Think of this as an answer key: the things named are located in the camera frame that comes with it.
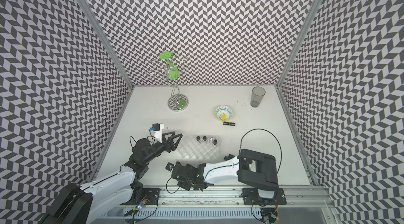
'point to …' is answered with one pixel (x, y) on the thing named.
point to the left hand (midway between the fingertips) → (178, 135)
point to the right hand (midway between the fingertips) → (183, 176)
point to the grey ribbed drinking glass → (257, 94)
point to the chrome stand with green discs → (169, 69)
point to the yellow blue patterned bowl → (223, 112)
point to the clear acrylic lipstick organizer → (202, 148)
